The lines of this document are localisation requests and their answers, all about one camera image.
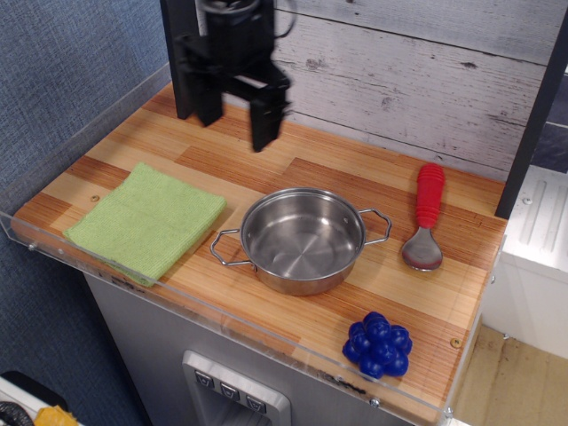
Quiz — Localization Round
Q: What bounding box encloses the silver dispenser button panel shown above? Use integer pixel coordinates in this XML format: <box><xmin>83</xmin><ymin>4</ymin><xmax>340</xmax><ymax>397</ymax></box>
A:
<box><xmin>182</xmin><ymin>350</ymin><xmax>292</xmax><ymax>426</ymax></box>

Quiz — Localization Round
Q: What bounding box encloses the red handled metal spoon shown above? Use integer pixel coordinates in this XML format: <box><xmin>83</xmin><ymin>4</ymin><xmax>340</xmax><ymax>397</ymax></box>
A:
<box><xmin>401</xmin><ymin>163</ymin><xmax>446</xmax><ymax>272</ymax></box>

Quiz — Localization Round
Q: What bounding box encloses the stainless steel pot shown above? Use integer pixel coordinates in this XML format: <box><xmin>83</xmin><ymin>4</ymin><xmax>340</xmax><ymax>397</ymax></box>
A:
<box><xmin>210</xmin><ymin>187</ymin><xmax>392</xmax><ymax>296</ymax></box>

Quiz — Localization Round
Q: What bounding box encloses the green cloth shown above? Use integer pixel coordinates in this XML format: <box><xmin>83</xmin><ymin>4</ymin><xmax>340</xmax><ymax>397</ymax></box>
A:
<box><xmin>63</xmin><ymin>162</ymin><xmax>226</xmax><ymax>287</ymax></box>

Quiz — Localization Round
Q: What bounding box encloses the dark grey post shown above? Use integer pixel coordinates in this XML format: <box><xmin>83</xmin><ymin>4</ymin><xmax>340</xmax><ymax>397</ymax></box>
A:
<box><xmin>160</xmin><ymin>0</ymin><xmax>201</xmax><ymax>119</ymax></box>
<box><xmin>494</xmin><ymin>12</ymin><xmax>567</xmax><ymax>219</ymax></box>

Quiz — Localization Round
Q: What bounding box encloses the grey toy cabinet front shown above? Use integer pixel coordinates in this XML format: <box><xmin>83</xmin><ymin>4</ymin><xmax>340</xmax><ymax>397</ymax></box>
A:
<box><xmin>86</xmin><ymin>276</ymin><xmax>406</xmax><ymax>425</ymax></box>

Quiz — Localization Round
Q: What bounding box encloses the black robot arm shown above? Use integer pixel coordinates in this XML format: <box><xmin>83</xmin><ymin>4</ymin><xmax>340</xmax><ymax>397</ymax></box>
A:
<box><xmin>175</xmin><ymin>1</ymin><xmax>291</xmax><ymax>153</ymax></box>

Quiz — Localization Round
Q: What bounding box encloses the blue plastic grape bunch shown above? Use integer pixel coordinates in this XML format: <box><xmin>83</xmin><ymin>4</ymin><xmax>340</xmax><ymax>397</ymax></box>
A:
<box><xmin>342</xmin><ymin>312</ymin><xmax>413</xmax><ymax>379</ymax></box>

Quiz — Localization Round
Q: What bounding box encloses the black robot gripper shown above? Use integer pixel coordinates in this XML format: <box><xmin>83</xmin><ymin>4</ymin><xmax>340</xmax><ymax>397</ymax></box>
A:
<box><xmin>179</xmin><ymin>1</ymin><xmax>290</xmax><ymax>153</ymax></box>

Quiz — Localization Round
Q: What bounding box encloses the clear acrylic edge guard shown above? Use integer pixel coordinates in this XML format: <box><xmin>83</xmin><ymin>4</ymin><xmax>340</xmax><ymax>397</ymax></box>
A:
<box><xmin>1</xmin><ymin>67</ymin><xmax>454</xmax><ymax>425</ymax></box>

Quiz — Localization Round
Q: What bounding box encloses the dark grey left post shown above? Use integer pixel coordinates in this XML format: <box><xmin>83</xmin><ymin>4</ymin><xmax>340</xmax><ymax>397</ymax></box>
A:
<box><xmin>160</xmin><ymin>0</ymin><xmax>201</xmax><ymax>119</ymax></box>

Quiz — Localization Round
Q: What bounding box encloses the dark grey right post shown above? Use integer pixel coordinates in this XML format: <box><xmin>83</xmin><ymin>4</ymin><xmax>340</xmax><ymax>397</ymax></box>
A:
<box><xmin>494</xmin><ymin>12</ymin><xmax>567</xmax><ymax>219</ymax></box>

